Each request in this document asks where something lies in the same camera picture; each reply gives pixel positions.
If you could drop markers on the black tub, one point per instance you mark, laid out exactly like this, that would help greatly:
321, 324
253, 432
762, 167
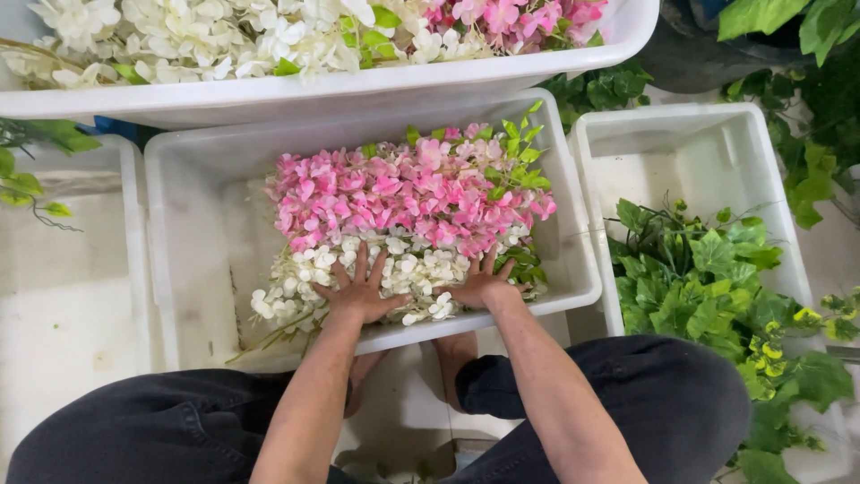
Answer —
692, 47

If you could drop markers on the white plastic bin with leaves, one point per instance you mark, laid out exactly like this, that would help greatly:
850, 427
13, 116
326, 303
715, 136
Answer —
692, 161

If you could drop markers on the person's left foot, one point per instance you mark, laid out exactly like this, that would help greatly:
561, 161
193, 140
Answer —
363, 383

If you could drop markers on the bunch of white artificial flowers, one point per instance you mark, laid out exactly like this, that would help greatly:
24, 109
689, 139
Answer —
416, 272

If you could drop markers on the person's foot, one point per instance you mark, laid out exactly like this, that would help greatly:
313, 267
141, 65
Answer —
363, 383
453, 366

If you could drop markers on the green ivy vine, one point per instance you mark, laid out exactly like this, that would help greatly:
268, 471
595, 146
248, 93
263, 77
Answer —
27, 181

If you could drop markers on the dark green ivy foliage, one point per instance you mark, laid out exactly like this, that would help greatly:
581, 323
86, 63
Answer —
598, 87

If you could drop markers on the bunch of pink artificial flowers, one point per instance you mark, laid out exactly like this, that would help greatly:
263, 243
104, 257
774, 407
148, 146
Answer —
403, 195

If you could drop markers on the person's left hand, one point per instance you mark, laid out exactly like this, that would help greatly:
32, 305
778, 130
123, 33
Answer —
359, 299

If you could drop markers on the person's right hand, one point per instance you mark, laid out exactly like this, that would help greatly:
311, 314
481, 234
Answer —
484, 289

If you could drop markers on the yellow green ivy sprig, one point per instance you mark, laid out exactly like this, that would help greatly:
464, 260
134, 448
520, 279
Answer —
772, 349

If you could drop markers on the person's black trousers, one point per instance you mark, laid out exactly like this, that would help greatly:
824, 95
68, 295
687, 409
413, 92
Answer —
638, 403

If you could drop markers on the person's right foot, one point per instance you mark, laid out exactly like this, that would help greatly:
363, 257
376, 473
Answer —
453, 366

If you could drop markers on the heap of green artificial leaves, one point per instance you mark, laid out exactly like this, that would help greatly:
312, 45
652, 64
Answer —
699, 289

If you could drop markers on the large white bin with flowers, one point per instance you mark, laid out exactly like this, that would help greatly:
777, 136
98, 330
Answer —
322, 94

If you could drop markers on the empty white plastic bin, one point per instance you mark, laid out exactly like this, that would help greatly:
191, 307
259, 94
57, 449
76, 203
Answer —
67, 282

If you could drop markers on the heap of green leaf garlands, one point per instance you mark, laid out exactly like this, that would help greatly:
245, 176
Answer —
813, 114

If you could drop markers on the blue plastic crate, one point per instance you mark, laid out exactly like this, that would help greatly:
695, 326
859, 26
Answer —
111, 126

